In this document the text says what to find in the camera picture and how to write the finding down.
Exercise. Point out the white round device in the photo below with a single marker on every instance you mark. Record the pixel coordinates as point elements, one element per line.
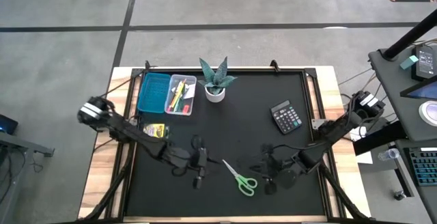
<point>430,113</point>

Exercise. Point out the yellow green crayon box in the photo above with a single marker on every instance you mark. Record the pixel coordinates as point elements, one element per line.
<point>155,130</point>

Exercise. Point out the grey side desk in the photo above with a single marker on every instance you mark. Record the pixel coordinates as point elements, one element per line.
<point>392,80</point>

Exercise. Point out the laptop screen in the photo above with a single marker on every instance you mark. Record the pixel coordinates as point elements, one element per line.
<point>421,91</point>

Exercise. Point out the blue plastic basket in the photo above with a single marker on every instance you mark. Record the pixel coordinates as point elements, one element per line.
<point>153,92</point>

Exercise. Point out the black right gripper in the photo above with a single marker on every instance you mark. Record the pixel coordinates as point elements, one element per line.
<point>276,169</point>

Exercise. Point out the device with blue screen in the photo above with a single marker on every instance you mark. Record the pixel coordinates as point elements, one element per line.
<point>7,124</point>

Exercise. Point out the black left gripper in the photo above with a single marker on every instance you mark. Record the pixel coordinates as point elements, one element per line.
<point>198,160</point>

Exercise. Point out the white paper sheet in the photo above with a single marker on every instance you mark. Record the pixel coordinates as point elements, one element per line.
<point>363,157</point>

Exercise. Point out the black caster wheel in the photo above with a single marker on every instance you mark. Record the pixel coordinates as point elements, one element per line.
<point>399,195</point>

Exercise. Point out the black aluminium table frame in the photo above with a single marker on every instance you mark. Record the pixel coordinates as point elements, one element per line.
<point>112,191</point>

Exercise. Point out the white paper slip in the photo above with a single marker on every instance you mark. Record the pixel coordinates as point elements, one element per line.
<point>190,91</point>

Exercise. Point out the black power adapter box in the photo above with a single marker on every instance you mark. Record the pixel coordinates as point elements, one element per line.
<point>423,61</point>

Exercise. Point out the black camera stand pole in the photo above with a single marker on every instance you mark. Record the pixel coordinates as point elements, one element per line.
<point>409,36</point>

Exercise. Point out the backlit computer keyboard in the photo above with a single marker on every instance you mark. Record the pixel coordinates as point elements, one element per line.
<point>425,166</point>

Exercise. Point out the grey metal desk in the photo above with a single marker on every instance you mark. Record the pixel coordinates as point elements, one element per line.
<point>20,149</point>

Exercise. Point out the clear plastic container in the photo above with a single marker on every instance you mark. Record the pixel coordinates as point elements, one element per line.
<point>191,104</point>

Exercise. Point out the silver metal bracket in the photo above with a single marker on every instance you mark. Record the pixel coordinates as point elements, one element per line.
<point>315,123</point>

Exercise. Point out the clear water bottle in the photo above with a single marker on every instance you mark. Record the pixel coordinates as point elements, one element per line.
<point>388,154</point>

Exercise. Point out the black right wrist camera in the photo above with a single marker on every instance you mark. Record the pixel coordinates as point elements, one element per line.
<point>270,187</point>

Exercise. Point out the snake plant in white pot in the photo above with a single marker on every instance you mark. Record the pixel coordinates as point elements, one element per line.
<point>215,80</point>

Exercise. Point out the black calculator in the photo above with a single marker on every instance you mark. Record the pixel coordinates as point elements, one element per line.
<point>286,117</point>

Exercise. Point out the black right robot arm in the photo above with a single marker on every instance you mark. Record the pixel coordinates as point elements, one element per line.
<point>341,126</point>

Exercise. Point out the small teal box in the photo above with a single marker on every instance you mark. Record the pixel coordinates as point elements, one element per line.
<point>409,62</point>

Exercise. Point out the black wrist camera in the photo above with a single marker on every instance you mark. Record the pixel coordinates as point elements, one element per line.
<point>270,187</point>
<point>198,182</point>

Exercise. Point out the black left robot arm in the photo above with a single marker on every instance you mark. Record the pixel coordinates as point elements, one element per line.
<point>136,137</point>

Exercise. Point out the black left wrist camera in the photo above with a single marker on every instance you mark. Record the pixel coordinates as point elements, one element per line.
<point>198,182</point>

